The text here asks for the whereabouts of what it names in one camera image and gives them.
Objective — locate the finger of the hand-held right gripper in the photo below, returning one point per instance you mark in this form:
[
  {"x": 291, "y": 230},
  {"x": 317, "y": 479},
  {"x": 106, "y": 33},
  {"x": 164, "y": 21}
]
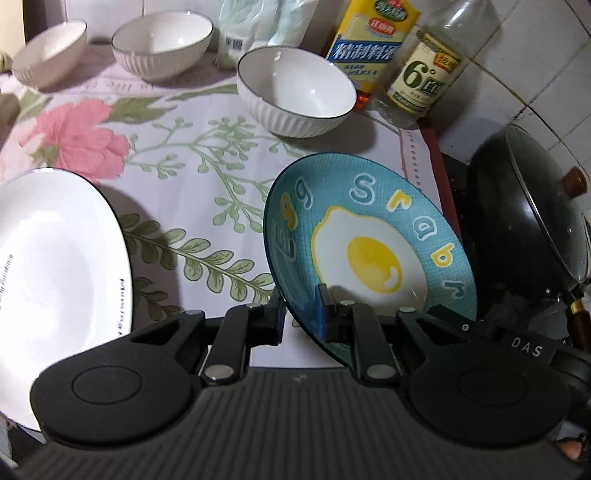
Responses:
[{"x": 466, "y": 326}]

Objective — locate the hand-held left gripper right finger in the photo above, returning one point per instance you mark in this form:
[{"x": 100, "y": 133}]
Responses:
[{"x": 323, "y": 316}]

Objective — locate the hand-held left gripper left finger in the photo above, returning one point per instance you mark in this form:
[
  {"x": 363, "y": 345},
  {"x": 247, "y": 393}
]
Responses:
[{"x": 265, "y": 323}]

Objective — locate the blue fried egg plate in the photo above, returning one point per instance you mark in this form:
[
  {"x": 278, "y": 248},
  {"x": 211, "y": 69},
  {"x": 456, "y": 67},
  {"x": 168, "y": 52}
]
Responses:
[{"x": 369, "y": 221}]

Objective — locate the white plate black rim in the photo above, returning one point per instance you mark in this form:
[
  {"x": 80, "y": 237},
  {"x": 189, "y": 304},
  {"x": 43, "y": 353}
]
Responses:
[{"x": 55, "y": 277}]

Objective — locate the white ribbed bowl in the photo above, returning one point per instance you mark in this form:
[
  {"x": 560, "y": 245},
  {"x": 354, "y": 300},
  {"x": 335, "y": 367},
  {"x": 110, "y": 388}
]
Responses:
[
  {"x": 51, "y": 50},
  {"x": 161, "y": 41},
  {"x": 295, "y": 87}
]

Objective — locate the person's right hand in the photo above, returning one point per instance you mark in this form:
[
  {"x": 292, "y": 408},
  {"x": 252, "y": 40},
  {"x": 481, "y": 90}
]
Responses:
[{"x": 570, "y": 450}]

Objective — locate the black wok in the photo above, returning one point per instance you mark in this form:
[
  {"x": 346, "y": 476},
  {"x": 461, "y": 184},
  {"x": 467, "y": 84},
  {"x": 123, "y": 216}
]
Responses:
[{"x": 498, "y": 207}]

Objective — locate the floral tablecloth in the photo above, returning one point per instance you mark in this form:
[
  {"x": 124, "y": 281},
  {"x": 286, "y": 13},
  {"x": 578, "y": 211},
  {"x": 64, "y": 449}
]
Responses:
[{"x": 207, "y": 184}]

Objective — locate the glass lid wooden knob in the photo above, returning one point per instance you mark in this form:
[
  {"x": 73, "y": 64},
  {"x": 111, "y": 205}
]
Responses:
[{"x": 540, "y": 184}]

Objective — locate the clear bottle yellow cap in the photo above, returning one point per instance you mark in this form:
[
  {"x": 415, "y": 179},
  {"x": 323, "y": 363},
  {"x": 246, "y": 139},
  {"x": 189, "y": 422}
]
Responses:
[{"x": 425, "y": 74}]

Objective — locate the yellow label amber bottle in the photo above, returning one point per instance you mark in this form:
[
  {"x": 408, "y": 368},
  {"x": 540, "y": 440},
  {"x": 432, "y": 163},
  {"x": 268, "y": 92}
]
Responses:
[{"x": 364, "y": 50}]

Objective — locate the white plastic bag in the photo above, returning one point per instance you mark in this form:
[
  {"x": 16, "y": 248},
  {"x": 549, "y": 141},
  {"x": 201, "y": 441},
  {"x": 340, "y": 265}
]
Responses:
[
  {"x": 233, "y": 32},
  {"x": 291, "y": 23}
]

